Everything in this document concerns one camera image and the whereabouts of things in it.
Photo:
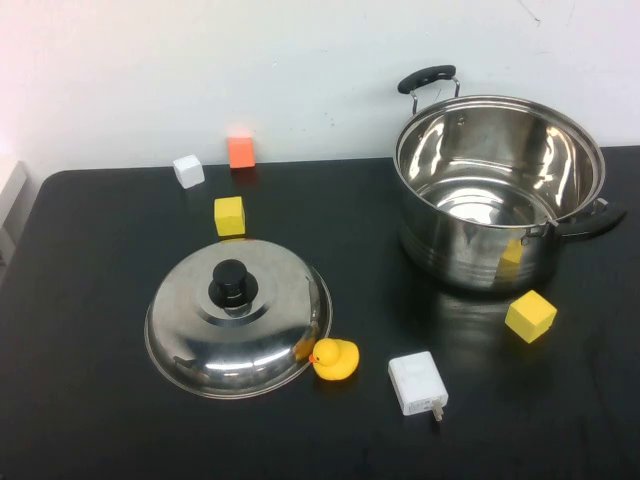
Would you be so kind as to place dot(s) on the orange foam cube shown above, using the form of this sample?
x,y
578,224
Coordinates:
x,y
242,154

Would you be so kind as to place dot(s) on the yellow rubber duck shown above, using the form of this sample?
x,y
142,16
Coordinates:
x,y
337,361

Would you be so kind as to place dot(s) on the yellow foam cube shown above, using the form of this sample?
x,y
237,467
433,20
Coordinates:
x,y
530,317
229,217

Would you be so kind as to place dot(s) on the steel lid with black knob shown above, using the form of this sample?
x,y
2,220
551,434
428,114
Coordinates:
x,y
240,350

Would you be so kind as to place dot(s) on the white foam cube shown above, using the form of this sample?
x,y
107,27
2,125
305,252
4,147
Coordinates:
x,y
189,172

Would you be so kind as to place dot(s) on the grey wall rail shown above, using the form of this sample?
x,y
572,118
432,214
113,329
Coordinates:
x,y
12,205

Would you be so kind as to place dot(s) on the white power adapter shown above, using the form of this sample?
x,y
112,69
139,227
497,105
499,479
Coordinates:
x,y
415,382

